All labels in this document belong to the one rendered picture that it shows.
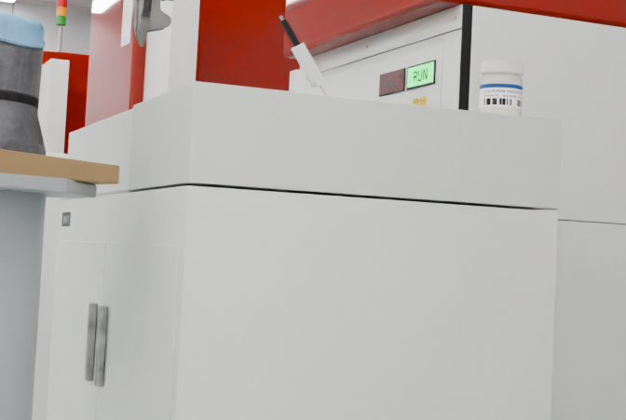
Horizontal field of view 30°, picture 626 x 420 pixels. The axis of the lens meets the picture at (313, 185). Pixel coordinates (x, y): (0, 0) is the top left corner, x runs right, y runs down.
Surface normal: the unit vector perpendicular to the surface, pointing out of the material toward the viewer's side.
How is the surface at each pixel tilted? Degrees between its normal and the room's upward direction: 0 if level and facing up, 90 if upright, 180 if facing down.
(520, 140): 90
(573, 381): 90
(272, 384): 90
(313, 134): 90
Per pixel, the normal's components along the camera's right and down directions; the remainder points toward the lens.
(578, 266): 0.39, -0.04
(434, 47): -0.92, -0.07
